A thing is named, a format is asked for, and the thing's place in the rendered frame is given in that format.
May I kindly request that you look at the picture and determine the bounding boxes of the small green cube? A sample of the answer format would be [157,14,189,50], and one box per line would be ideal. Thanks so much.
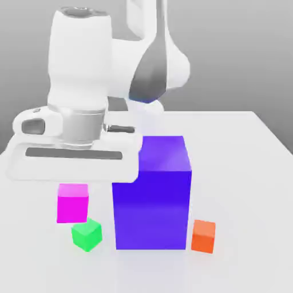
[71,217,103,253]

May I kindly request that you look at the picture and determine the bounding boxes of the small orange cube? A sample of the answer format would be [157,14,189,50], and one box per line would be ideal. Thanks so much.
[191,219,216,254]

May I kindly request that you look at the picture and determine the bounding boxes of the large purple box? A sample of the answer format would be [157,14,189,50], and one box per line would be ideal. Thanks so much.
[112,135,192,251]

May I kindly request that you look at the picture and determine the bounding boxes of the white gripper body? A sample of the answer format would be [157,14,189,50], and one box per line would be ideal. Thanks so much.
[5,131,143,184]

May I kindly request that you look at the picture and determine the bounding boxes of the small magenta cube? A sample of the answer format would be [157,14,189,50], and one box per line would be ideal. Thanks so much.
[56,183,89,224]

